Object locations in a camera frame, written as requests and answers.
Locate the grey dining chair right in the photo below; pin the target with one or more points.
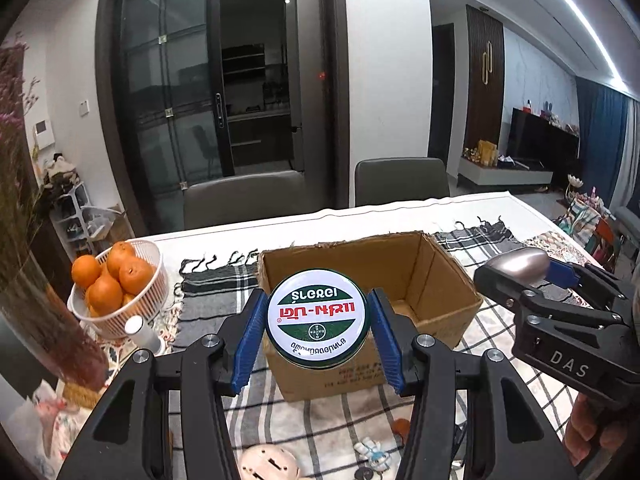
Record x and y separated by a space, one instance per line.
381 181

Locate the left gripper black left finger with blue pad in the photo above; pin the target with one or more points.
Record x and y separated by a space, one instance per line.
127 434

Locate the pink toy figure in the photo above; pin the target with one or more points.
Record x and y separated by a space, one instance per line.
268 462

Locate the patterned floral table mat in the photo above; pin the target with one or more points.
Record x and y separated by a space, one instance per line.
561 247

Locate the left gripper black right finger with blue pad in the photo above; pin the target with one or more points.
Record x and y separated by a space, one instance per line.
475 404

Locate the grey plaid table cloth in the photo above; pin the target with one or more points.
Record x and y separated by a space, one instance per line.
320 433

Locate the dried purple flowers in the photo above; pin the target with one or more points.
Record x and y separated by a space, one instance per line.
20 190

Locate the metallic brown computer mouse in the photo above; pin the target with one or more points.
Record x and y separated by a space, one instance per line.
527 265

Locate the small astronaut keychain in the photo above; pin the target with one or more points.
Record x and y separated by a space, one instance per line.
377 460

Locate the white shoe rack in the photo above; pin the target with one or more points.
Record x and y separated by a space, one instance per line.
67 216

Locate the orange right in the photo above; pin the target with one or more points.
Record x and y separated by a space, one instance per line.
134 274

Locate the orange back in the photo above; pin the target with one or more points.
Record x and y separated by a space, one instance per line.
118 254

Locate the orange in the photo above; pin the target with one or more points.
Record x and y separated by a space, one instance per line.
118 254
104 296
85 271
134 274

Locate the glass vase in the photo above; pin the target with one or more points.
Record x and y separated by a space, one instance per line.
37 316

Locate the dark glass sliding door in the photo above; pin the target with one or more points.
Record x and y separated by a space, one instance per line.
160 84

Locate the brown cardboard box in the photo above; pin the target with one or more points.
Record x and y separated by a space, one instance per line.
421 280

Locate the white plastic fruit basket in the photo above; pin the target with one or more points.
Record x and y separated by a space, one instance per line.
146 303

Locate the woven yellow tissue box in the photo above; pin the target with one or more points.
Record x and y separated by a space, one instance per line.
81 396

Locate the blue curtain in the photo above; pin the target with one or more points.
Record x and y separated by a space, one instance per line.
603 114

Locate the grey dining chair left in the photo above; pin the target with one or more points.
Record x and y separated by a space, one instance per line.
245 198

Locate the green white round tin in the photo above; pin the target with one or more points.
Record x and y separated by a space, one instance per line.
317 319

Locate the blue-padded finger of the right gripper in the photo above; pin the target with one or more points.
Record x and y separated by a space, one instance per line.
561 274

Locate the orange front left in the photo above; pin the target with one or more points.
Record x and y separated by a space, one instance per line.
85 271

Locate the small white bottle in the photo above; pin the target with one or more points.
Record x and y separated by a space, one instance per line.
143 336

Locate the grey refrigerator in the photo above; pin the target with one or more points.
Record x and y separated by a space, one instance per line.
306 78

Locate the orange front middle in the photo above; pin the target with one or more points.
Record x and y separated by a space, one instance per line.
104 296

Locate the person right hand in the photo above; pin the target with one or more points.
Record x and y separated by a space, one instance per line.
582 428

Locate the grey dining chair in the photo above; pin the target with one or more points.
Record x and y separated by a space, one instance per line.
381 181
245 198

